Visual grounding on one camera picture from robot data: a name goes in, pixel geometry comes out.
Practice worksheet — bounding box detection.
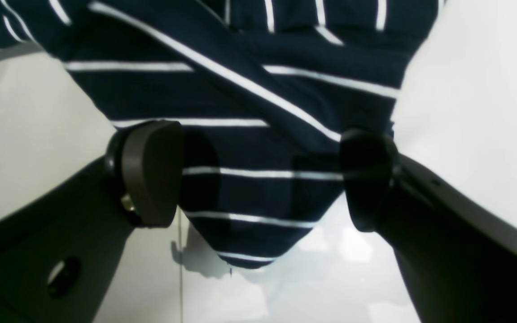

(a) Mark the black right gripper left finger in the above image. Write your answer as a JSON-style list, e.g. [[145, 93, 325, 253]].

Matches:
[[0, 120, 184, 323]]

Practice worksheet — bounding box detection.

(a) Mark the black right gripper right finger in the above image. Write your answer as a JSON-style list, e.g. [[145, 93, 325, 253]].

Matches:
[[339, 127, 517, 323]]

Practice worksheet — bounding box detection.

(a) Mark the navy white striped t-shirt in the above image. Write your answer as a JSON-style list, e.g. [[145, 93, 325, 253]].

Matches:
[[0, 0, 446, 269]]

